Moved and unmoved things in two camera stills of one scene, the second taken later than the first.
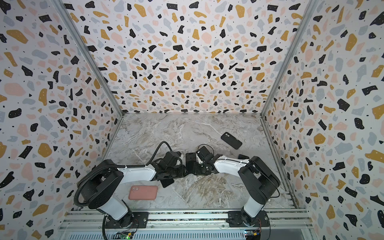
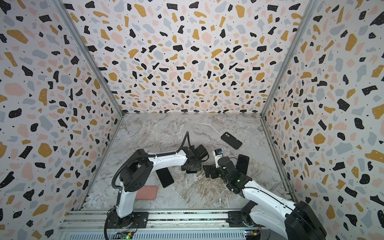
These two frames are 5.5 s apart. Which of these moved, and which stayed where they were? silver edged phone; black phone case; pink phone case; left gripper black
Moved: left gripper black
Stayed: black phone case; silver edged phone; pink phone case
